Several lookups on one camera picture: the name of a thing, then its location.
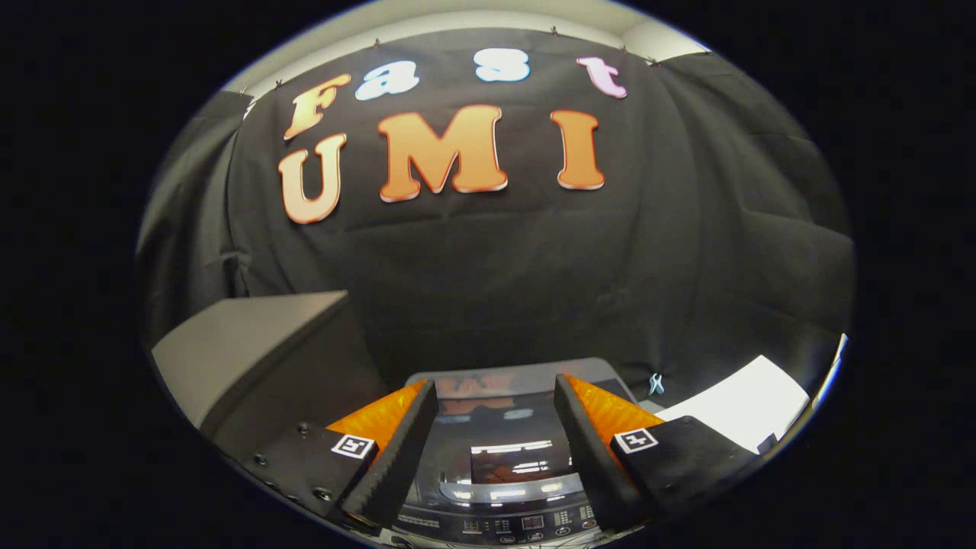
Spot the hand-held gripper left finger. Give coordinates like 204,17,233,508
244,379,441,535

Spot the black backdrop cloth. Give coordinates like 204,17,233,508
137,29,855,391

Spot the grey washing machine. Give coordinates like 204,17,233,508
385,357,649,547

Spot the dark grey stand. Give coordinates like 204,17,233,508
151,290,387,458

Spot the white flat panel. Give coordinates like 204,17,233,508
656,355,811,455

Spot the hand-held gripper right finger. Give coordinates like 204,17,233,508
553,374,763,535

